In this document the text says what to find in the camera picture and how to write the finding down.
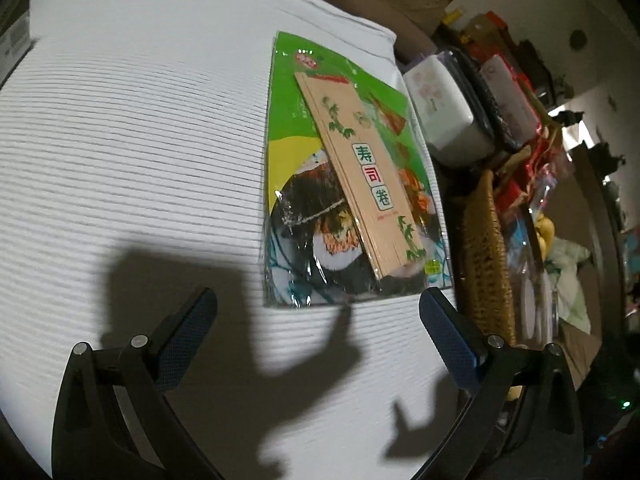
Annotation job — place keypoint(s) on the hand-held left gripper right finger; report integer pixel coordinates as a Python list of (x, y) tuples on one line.
[(447, 335)]

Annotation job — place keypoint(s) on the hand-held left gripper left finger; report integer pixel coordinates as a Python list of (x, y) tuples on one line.
[(187, 335)]

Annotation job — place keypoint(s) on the wicker basket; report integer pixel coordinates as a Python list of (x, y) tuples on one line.
[(487, 260)]

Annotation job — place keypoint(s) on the green sushi mat package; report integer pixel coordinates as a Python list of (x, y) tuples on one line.
[(300, 150)]

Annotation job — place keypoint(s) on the white plastic container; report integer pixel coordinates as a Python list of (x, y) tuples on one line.
[(445, 110)]

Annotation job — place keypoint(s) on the yellow banana bunch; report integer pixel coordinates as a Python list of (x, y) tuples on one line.
[(545, 235)]

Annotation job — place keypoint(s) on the red snack packets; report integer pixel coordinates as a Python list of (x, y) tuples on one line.
[(520, 175)]

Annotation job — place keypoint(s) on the white ribbed mat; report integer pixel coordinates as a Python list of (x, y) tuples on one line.
[(140, 160)]

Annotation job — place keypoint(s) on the pink white packet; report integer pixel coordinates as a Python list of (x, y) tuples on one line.
[(510, 90)]

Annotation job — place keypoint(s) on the cardboard box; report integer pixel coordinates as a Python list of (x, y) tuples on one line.
[(400, 0)]

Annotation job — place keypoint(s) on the grey box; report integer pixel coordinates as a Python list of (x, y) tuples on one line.
[(15, 35)]

